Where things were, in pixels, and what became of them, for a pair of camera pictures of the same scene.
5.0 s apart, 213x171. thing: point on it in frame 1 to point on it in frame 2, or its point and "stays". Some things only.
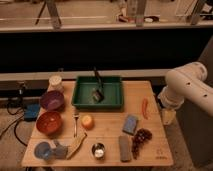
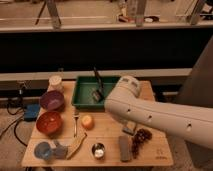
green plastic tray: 97,93 stays
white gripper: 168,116 to 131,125
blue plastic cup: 42,150 stays
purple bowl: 52,100 stays
